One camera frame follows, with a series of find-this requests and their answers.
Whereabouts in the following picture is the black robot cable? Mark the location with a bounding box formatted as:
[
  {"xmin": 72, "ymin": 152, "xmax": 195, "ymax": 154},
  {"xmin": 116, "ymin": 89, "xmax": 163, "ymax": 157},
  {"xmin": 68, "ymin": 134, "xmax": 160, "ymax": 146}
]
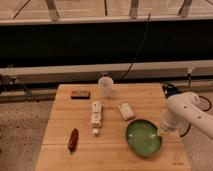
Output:
[{"xmin": 161, "ymin": 73, "xmax": 213, "ymax": 138}]

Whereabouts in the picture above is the green ceramic bowl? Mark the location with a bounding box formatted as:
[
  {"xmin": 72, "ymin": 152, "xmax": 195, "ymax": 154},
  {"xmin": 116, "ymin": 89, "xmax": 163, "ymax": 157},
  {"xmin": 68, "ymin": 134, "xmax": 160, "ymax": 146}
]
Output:
[{"xmin": 125, "ymin": 119, "xmax": 162, "ymax": 157}]

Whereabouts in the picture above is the brown rectangular block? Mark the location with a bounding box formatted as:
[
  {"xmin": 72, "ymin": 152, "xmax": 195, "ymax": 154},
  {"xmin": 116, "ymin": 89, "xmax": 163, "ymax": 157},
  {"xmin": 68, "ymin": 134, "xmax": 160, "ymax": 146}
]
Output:
[{"xmin": 71, "ymin": 91, "xmax": 90, "ymax": 99}]

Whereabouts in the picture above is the black hanging cable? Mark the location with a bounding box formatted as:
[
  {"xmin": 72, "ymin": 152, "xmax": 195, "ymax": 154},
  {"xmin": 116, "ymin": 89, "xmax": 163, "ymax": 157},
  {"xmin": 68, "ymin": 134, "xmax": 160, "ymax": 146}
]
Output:
[{"xmin": 115, "ymin": 12, "xmax": 152, "ymax": 84}]

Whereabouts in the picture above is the red chili pepper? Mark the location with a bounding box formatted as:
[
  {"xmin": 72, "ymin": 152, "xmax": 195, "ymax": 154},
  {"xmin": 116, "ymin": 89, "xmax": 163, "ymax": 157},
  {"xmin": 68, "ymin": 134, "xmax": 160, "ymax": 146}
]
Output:
[{"xmin": 68, "ymin": 129, "xmax": 78, "ymax": 153}]

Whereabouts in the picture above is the white plastic cup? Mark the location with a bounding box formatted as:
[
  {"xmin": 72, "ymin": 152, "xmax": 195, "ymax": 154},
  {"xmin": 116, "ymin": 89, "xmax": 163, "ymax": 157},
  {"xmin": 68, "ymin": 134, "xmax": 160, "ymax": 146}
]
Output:
[{"xmin": 98, "ymin": 77, "xmax": 114, "ymax": 97}]

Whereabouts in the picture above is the wooden table top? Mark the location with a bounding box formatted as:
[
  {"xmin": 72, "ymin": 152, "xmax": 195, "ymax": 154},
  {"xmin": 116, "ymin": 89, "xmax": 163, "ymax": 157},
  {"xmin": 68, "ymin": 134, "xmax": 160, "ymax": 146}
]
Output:
[{"xmin": 36, "ymin": 83, "xmax": 191, "ymax": 171}]

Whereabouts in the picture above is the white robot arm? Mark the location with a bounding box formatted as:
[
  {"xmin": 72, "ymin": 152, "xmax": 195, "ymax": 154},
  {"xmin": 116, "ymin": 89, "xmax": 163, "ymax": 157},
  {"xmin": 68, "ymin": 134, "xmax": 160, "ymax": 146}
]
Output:
[{"xmin": 160, "ymin": 92, "xmax": 213, "ymax": 139}]

